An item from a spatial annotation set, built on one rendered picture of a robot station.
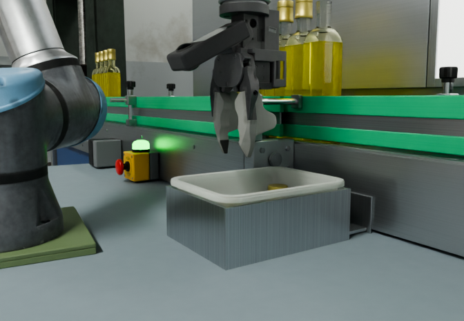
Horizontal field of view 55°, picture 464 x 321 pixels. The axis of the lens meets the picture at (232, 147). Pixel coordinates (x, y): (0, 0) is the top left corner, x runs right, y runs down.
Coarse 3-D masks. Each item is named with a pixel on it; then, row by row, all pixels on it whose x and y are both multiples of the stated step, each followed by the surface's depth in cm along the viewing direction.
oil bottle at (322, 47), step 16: (320, 32) 82; (336, 32) 83; (304, 48) 85; (320, 48) 82; (336, 48) 83; (304, 64) 86; (320, 64) 82; (336, 64) 84; (304, 80) 86; (320, 80) 82; (336, 80) 84
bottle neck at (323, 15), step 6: (324, 0) 83; (318, 6) 84; (324, 6) 83; (330, 6) 84; (318, 12) 84; (324, 12) 83; (330, 12) 84; (318, 18) 84; (324, 18) 83; (330, 18) 84; (318, 24) 84; (324, 24) 83; (330, 24) 84
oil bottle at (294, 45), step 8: (296, 32) 89; (304, 32) 87; (288, 40) 90; (296, 40) 88; (288, 48) 90; (296, 48) 88; (288, 56) 90; (296, 56) 88; (288, 64) 90; (296, 64) 88; (288, 72) 90; (296, 72) 88; (288, 80) 90; (296, 80) 88; (288, 88) 90; (296, 88) 88
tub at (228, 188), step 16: (192, 176) 70; (208, 176) 71; (224, 176) 73; (240, 176) 75; (256, 176) 77; (272, 176) 78; (288, 176) 77; (304, 176) 73; (320, 176) 70; (192, 192) 61; (208, 192) 58; (224, 192) 73; (240, 192) 75; (256, 192) 77; (272, 192) 58; (288, 192) 59; (304, 192) 61; (320, 192) 64
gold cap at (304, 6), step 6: (300, 0) 88; (306, 0) 87; (312, 0) 88; (300, 6) 88; (306, 6) 88; (312, 6) 89; (300, 12) 88; (306, 12) 88; (312, 12) 89; (312, 18) 89
